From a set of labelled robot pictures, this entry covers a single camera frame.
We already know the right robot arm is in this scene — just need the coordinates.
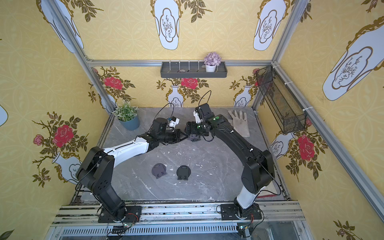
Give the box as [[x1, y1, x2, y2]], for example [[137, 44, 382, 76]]
[[185, 104, 275, 215]]

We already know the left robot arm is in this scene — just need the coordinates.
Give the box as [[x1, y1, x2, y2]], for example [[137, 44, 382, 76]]
[[76, 117, 183, 223]]

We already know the purple phone stand front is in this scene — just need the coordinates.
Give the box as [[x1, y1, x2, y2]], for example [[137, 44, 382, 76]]
[[151, 163, 167, 179]]

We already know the black phone stand front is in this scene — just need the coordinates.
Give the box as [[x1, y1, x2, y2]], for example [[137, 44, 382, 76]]
[[177, 165, 192, 181]]

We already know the green plant blue pot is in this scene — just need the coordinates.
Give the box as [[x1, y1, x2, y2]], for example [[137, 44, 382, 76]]
[[113, 101, 140, 131]]

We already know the grey work glove back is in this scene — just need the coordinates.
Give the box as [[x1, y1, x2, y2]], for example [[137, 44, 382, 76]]
[[228, 110, 250, 138]]

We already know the purple flower white pot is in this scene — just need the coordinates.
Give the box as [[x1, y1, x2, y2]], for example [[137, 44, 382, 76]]
[[204, 52, 222, 73]]

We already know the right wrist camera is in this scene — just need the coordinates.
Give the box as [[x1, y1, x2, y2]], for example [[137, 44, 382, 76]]
[[193, 110, 202, 124]]

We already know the grey wall shelf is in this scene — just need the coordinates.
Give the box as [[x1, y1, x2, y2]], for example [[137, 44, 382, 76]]
[[160, 61, 228, 79]]

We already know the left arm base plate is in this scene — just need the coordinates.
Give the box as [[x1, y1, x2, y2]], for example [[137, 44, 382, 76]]
[[98, 206, 142, 224]]

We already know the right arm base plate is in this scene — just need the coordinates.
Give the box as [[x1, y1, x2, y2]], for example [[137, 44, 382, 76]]
[[220, 203, 263, 221]]

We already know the black wire mesh basket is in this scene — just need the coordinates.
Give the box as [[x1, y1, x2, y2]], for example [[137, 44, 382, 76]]
[[256, 66, 307, 134]]

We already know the aluminium frame rail front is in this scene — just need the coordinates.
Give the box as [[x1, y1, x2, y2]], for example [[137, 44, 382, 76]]
[[46, 201, 313, 240]]

